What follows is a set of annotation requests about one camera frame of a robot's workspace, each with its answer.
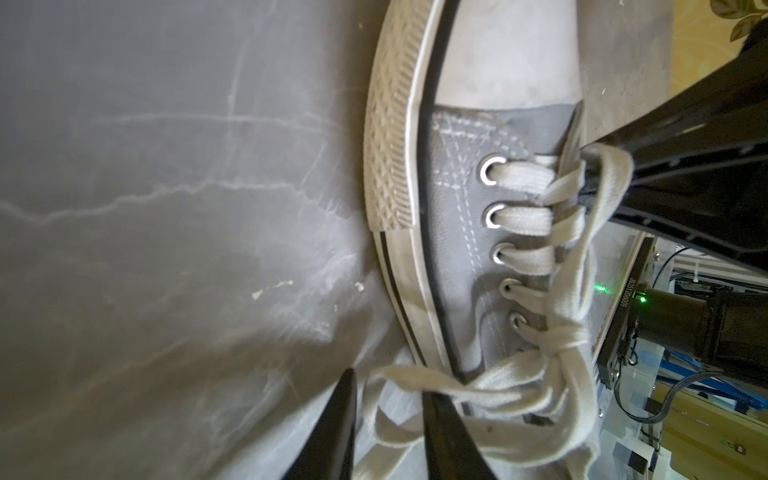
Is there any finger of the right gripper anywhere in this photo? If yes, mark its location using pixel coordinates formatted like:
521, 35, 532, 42
612, 173, 767, 275
590, 39, 767, 180

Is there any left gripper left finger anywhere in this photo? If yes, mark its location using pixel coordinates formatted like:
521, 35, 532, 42
283, 368, 357, 480

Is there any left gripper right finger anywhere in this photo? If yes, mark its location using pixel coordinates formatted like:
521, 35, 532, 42
422, 392, 496, 479

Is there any white shoelace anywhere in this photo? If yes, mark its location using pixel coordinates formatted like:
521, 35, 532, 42
354, 144, 634, 479

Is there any grey canvas sneaker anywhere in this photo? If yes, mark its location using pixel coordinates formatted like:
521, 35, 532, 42
363, 1, 583, 479

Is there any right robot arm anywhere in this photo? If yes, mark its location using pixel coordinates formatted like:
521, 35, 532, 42
602, 39, 767, 387

